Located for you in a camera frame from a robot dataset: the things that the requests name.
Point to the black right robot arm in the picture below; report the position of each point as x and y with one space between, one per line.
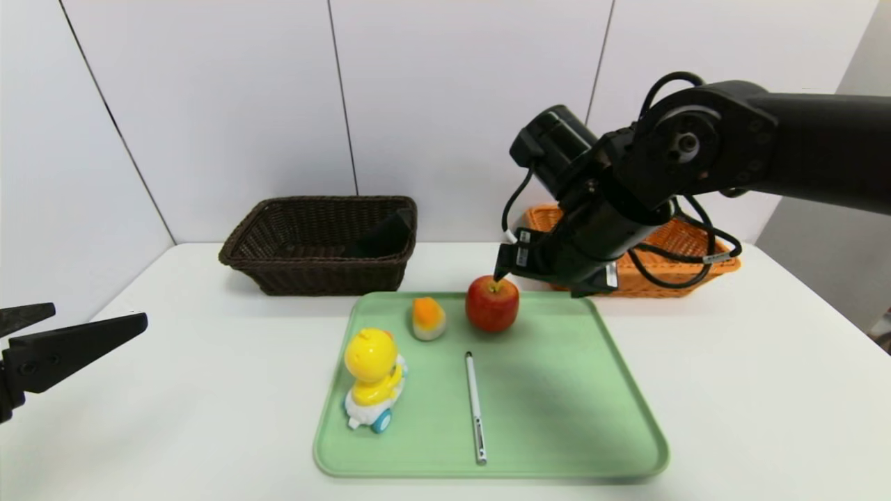
800 139

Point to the dark brown wicker basket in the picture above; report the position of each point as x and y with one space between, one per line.
313 275

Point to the red apple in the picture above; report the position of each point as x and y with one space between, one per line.
492 309

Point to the black glasses case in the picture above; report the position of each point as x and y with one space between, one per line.
386 236

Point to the light green plastic tray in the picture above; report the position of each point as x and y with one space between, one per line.
543 431

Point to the grey partition panel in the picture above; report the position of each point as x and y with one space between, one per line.
821 264

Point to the white orange toy bun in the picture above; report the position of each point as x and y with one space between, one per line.
428 320

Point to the orange wicker basket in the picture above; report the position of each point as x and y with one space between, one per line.
696 278

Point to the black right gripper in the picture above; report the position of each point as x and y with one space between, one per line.
557 268

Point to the yellow duck toy car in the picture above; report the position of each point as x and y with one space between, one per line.
372 369

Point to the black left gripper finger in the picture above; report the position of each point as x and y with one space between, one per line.
21 319
62 351

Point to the white pen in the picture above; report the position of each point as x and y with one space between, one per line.
475 403

